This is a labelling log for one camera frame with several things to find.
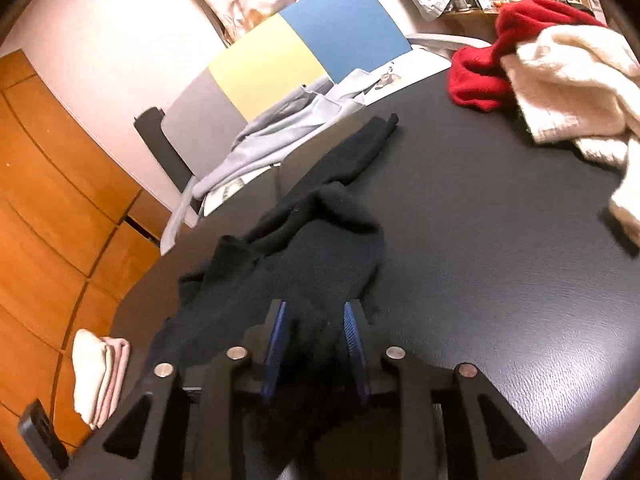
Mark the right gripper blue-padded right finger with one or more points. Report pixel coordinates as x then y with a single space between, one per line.
484 437

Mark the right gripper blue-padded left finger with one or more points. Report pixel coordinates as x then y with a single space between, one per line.
188 426

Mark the black knit sweater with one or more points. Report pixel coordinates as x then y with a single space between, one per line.
316 250

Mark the light grey hoodie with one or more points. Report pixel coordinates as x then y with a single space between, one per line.
274 134

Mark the white printed cushion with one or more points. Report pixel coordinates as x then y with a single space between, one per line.
395 75

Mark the red and cream knit sweater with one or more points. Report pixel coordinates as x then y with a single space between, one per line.
572 78

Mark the wooden side table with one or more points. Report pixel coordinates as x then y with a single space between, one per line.
486 24

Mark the grey yellow blue chair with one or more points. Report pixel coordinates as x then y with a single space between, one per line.
299 45

